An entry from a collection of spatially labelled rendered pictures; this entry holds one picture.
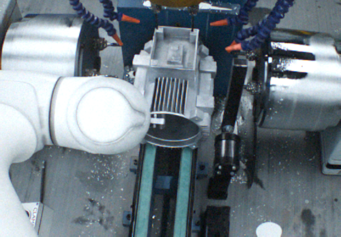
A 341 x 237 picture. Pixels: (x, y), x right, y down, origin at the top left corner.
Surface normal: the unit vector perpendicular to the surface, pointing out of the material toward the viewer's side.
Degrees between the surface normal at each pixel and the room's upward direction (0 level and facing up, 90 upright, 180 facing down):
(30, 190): 0
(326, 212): 0
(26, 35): 6
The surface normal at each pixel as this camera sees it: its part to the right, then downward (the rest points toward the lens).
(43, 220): 0.90, -0.17
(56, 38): -0.01, -0.39
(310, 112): -0.08, 0.66
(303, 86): -0.06, 0.19
